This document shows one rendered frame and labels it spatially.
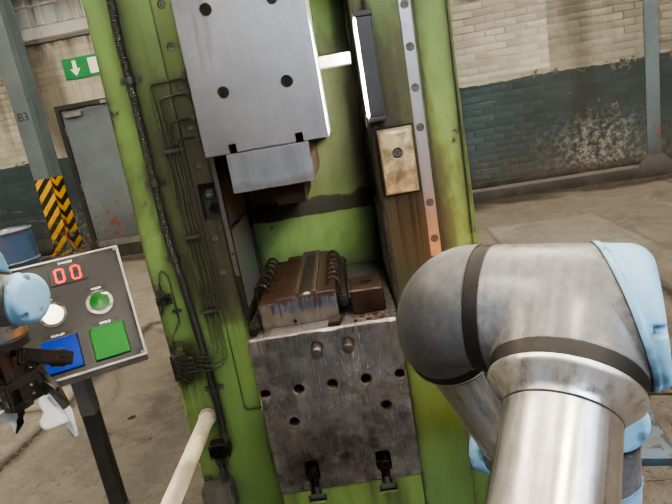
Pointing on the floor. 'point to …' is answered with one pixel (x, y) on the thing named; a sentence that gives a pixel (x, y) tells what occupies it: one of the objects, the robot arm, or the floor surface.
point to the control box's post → (99, 440)
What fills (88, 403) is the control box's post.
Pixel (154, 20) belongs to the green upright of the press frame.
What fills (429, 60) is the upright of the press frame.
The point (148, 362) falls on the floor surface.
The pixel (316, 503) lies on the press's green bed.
